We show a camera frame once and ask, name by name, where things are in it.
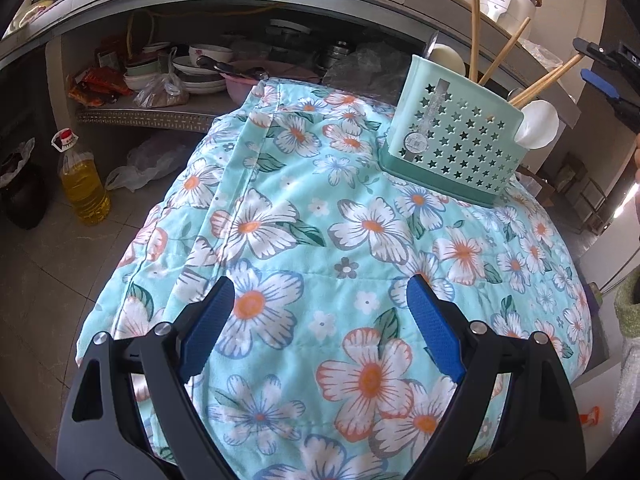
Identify clear plastic bag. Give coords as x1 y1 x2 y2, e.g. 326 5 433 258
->
520 37 566 74

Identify white plastic bag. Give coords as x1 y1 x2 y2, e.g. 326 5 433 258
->
103 132 194 194

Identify steel cups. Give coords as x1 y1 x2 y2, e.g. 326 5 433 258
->
320 40 356 69

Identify green perforated utensil holder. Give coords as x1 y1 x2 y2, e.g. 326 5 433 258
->
377 54 525 209

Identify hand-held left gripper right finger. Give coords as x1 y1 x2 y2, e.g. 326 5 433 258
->
405 274 586 480

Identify pink plastic basin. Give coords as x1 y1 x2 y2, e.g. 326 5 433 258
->
220 60 321 104

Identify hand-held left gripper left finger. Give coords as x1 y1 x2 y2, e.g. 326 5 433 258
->
56 276 236 480

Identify floral turquoise blanket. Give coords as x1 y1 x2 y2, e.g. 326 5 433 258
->
75 77 594 480

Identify white soup spoon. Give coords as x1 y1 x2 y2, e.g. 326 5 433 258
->
514 100 560 150

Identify white egg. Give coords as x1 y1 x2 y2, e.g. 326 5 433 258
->
427 42 469 81

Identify crumpled clear plastic bags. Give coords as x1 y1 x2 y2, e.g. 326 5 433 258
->
325 42 401 99

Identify white kitchen appliance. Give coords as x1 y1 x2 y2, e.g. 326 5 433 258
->
480 0 537 36

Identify dark stacked crates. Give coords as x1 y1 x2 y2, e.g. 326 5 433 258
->
547 152 619 234

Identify white flowered bowl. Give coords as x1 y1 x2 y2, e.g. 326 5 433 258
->
187 44 235 66

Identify black bin with bag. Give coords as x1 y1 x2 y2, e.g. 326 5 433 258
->
0 137 49 231

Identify green ceramic bowl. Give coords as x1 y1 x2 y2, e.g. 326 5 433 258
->
123 57 161 91

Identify bag of brown powder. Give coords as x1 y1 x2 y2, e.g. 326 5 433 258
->
132 72 191 109

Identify black handled knife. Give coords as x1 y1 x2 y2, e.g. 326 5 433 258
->
195 56 269 81

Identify steel lidded pot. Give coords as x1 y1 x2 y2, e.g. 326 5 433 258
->
267 19 306 49

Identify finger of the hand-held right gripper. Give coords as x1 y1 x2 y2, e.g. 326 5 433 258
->
579 70 626 106
572 37 621 64

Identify metal storage shelf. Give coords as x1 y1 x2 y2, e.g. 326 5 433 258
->
75 104 251 134

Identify stack of white plates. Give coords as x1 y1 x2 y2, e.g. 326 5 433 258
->
172 55 229 94

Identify person's right forearm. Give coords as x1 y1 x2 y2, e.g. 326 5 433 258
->
612 265 640 433

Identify red snack packets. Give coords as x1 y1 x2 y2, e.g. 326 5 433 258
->
67 67 134 106

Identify cooking oil bottle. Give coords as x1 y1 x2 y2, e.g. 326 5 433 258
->
51 129 112 227

